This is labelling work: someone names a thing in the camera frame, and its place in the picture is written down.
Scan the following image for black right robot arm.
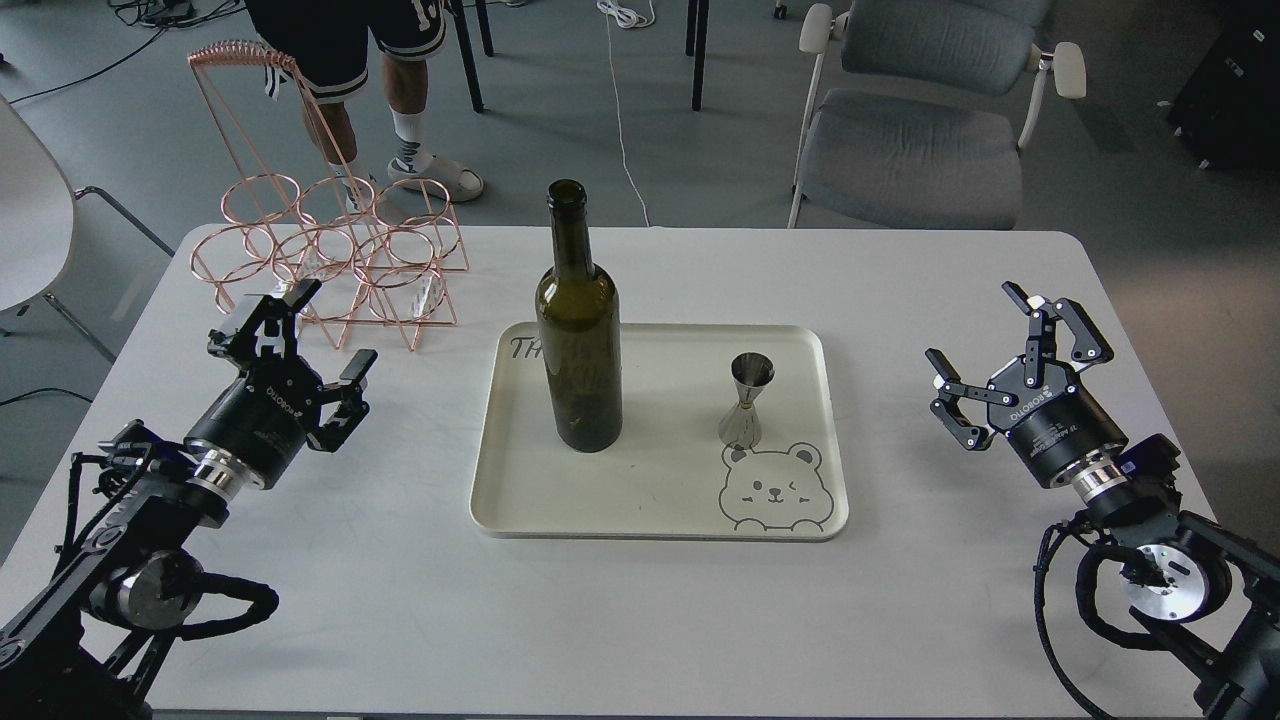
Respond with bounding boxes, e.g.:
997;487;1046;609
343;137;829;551
925;282;1279;719

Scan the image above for black equipment case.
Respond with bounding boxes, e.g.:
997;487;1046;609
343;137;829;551
1167;1;1279;170

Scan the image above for dark green wine bottle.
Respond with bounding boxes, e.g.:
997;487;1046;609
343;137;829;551
535;179;623;454

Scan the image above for black floor cables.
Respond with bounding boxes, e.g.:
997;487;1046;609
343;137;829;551
8;0;251;108

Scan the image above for copper wire bottle rack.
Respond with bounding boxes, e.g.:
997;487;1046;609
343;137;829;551
188;40;470;350

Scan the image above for cream bear serving tray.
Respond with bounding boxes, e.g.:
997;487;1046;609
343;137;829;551
470;322;850;542

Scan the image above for black table legs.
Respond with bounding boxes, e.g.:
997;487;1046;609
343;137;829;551
448;0;710;114

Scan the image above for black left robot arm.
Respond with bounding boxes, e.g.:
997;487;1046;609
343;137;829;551
1;279;378;719

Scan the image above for person in black shorts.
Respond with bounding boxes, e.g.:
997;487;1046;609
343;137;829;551
243;0;485;214

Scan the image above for steel double jigger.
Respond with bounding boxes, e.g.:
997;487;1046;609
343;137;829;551
717;352;774;450

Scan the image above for white floor cable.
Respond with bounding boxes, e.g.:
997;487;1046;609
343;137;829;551
596;0;658;229

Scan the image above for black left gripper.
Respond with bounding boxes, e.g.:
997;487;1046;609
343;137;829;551
184;279;378;489

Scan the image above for grey office chair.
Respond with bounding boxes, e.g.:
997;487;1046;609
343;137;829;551
788;1;1087;231

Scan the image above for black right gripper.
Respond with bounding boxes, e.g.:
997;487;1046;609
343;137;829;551
925;281;1129;489

